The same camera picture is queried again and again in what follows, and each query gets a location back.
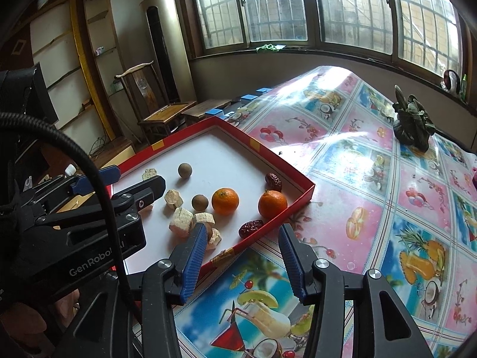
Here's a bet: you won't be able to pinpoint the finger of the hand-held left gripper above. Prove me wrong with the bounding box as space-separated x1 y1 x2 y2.
37 175 167 229
28 164 122 210

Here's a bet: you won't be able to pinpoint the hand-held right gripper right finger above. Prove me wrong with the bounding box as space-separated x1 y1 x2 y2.
278 223 435 358

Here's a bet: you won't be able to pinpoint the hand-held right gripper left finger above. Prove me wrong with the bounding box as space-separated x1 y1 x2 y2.
63 222 209 358

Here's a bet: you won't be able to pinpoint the beige bread chunk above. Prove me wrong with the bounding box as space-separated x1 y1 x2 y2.
169 208 194 235

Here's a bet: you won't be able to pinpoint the layered beige cake block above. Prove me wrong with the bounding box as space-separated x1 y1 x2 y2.
192 212 216 228

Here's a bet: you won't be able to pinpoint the red date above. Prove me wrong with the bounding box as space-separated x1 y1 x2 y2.
238 220 264 238
264 172 284 192

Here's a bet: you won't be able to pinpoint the orange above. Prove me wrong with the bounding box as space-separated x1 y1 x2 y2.
258 190 288 220
212 187 240 216

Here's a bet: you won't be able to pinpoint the red cardboard tray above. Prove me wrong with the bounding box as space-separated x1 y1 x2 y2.
89 115 315 280

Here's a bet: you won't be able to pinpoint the person's left hand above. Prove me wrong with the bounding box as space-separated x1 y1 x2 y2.
56 288 81 314

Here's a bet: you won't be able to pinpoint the low wooden cabinet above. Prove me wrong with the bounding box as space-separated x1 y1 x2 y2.
89 136 135 168

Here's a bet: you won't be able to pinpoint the wooden chair with light seat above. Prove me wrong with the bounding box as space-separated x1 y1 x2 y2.
114 60 198 146

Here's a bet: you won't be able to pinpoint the brown wooden stool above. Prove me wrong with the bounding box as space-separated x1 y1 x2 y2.
182 99 233 127

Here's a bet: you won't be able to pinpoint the tall wooden shelf cabinet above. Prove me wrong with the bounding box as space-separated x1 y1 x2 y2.
22 0 116 138

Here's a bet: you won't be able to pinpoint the floor-standing air conditioner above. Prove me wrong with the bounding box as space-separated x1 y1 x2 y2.
140 0 196 105

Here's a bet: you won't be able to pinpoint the green leafy vegetable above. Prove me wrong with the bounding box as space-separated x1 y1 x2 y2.
392 85 436 153

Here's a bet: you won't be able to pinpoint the over-ear headphones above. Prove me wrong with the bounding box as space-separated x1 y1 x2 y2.
440 69 463 94

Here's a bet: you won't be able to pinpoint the metal-framed barred window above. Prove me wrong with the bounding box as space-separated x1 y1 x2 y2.
179 0 477 79

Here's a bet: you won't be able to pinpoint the black cable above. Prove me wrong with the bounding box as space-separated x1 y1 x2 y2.
0 111 140 314

